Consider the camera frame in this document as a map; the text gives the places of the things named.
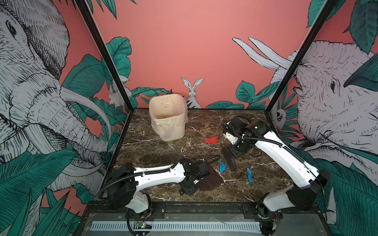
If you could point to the black frame post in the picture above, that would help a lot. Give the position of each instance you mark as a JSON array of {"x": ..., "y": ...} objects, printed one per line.
[
  {"x": 95, "y": 33},
  {"x": 312, "y": 34}
]

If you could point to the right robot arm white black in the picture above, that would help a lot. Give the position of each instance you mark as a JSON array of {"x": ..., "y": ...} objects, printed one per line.
[{"x": 308, "y": 181}]

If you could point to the dark brown hand brush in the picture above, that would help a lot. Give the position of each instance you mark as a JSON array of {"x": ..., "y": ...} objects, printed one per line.
[{"x": 229, "y": 158}]

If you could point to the left black frame post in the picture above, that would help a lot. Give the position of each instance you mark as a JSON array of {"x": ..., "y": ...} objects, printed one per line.
[{"x": 95, "y": 33}]

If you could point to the blue paper scrap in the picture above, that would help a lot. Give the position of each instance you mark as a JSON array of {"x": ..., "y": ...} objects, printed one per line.
[
  {"x": 222, "y": 167},
  {"x": 249, "y": 173}
]

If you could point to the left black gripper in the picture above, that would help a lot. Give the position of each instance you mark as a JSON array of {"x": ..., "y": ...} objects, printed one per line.
[{"x": 191, "y": 191}]

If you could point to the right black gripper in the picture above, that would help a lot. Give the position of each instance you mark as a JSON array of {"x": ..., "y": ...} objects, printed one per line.
[{"x": 236, "y": 154}]

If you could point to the white slotted cable duct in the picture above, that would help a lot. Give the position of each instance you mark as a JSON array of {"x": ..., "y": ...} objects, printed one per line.
[{"x": 165, "y": 226}]

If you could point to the red paper scrap upper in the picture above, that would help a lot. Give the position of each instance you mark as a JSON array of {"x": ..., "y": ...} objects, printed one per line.
[{"x": 212, "y": 140}]

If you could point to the right black frame post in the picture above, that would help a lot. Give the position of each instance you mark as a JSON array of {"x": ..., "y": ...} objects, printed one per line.
[{"x": 312, "y": 34}]

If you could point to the cream trash bin with liner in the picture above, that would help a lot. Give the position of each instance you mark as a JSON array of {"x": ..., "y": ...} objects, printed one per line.
[{"x": 169, "y": 115}]

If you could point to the dark brown dustpan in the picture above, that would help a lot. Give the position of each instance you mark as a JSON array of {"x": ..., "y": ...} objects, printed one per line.
[{"x": 211, "y": 181}]

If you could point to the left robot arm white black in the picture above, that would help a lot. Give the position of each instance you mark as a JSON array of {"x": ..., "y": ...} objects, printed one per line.
[{"x": 123, "y": 188}]

